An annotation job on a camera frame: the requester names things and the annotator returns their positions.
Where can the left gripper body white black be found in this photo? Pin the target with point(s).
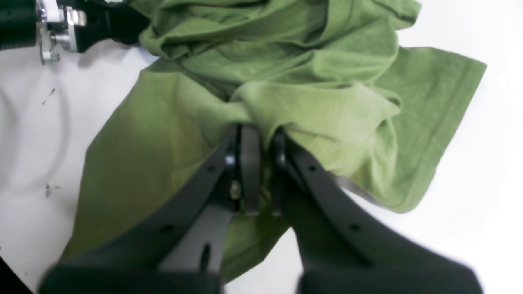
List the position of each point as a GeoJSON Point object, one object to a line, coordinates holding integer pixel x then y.
{"type": "Point", "coordinates": [45, 23]}

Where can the olive green T-shirt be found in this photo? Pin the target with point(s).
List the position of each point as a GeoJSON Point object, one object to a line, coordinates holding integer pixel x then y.
{"type": "Point", "coordinates": [330, 73]}

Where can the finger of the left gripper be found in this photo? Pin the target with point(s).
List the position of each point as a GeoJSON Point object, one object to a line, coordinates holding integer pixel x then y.
{"type": "Point", "coordinates": [91, 21]}

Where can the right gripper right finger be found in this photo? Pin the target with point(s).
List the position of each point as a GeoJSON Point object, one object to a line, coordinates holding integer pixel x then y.
{"type": "Point", "coordinates": [343, 249]}

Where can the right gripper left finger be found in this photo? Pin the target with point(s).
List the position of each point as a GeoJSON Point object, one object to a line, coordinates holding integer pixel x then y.
{"type": "Point", "coordinates": [179, 248]}

